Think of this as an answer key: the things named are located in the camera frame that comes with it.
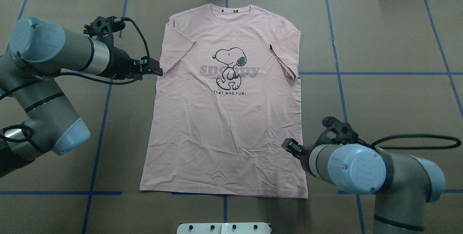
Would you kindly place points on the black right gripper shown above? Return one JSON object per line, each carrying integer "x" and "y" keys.
{"x": 293, "y": 148}

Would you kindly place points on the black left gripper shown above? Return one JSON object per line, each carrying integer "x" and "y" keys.
{"x": 118, "y": 60}

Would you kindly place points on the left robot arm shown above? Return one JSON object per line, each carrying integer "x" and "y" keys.
{"x": 39, "y": 52}

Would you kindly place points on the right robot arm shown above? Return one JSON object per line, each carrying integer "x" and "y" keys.
{"x": 402, "y": 184}

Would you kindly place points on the pink Snoopy t-shirt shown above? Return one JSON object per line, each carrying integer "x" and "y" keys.
{"x": 229, "y": 95}

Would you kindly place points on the white camera pole base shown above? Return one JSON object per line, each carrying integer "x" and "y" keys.
{"x": 226, "y": 228}

